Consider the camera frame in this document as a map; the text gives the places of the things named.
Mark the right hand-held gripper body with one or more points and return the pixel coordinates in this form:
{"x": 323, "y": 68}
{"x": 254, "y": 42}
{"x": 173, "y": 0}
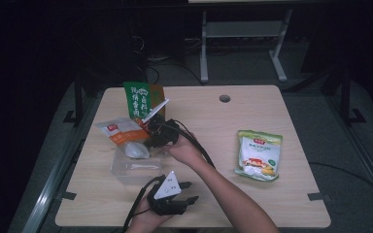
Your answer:
{"x": 163, "y": 134}

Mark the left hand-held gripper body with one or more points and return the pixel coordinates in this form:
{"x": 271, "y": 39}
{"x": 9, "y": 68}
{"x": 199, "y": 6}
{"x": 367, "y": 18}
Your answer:
{"x": 166, "y": 191}

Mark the clear plastic container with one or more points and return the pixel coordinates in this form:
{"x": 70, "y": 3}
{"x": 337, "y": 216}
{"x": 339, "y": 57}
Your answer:
{"x": 136, "y": 168}

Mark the white and orange packet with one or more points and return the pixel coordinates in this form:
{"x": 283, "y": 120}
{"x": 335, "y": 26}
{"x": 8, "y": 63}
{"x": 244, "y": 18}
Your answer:
{"x": 123, "y": 134}

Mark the green seasoning packet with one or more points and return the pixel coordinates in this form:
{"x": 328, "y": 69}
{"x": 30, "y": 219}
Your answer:
{"x": 139, "y": 98}

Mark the white packet with green top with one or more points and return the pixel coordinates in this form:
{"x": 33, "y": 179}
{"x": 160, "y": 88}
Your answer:
{"x": 259, "y": 155}

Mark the person's right hand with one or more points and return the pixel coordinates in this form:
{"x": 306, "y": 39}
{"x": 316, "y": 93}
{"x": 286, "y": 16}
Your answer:
{"x": 186, "y": 150}

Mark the person's left hand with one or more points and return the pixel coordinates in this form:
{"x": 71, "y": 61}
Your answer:
{"x": 144, "y": 221}

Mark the black metal stand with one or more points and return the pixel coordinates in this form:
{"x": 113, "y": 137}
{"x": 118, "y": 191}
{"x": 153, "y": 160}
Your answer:
{"x": 346, "y": 97}
{"x": 78, "y": 100}

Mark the white metal stand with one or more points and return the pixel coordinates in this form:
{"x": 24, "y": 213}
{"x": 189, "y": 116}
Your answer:
{"x": 243, "y": 29}

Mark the black bracket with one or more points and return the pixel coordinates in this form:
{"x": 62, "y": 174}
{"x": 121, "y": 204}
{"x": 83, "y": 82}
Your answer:
{"x": 319, "y": 196}
{"x": 68, "y": 195}

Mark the aluminium rail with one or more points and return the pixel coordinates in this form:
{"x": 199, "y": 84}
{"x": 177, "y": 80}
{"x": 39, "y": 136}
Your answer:
{"x": 55, "y": 181}
{"x": 359, "y": 142}

